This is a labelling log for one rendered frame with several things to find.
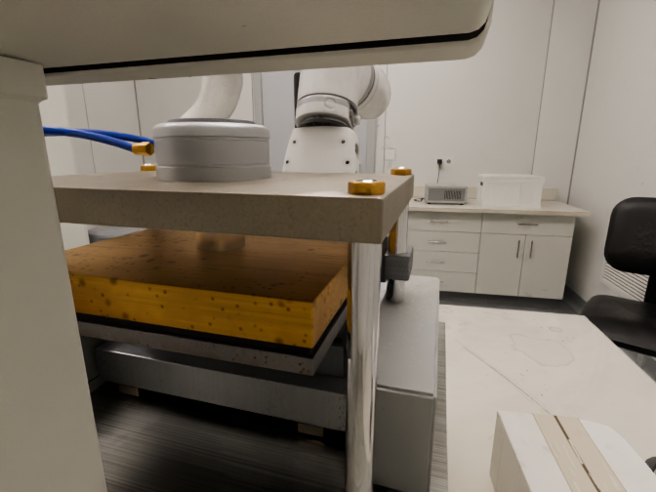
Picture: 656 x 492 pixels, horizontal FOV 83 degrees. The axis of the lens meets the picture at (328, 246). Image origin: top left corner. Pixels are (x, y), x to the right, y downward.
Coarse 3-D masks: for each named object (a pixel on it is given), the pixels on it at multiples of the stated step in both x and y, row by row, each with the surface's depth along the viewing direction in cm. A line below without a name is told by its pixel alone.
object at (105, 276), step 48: (144, 240) 30; (192, 240) 30; (240, 240) 28; (288, 240) 30; (96, 288) 21; (144, 288) 20; (192, 288) 20; (240, 288) 19; (288, 288) 19; (336, 288) 22; (96, 336) 22; (144, 336) 21; (192, 336) 21; (240, 336) 19; (288, 336) 18
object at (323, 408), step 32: (384, 288) 45; (96, 352) 31; (128, 352) 30; (160, 352) 30; (128, 384) 31; (160, 384) 30; (192, 384) 29; (224, 384) 28; (256, 384) 27; (288, 384) 26; (320, 384) 26; (288, 416) 27; (320, 416) 26
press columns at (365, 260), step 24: (360, 264) 17; (360, 288) 17; (360, 312) 17; (360, 336) 18; (360, 360) 18; (360, 384) 18; (360, 408) 19; (360, 432) 19; (360, 456) 19; (360, 480) 20
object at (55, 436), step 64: (0, 0) 6; (64, 0) 6; (128, 0) 6; (192, 0) 6; (256, 0) 6; (320, 0) 6; (384, 0) 6; (448, 0) 6; (0, 64) 9; (64, 64) 10; (128, 64) 11; (192, 64) 10; (256, 64) 10; (320, 64) 10; (0, 128) 9; (0, 192) 10; (0, 256) 10; (64, 256) 11; (0, 320) 10; (64, 320) 12; (0, 384) 10; (64, 384) 12; (0, 448) 10; (64, 448) 12
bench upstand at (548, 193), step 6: (414, 186) 322; (420, 186) 321; (468, 186) 313; (474, 186) 312; (414, 192) 324; (420, 192) 322; (468, 192) 314; (474, 192) 313; (546, 192) 302; (552, 192) 301; (468, 198) 315; (474, 198) 314; (546, 198) 303; (552, 198) 302
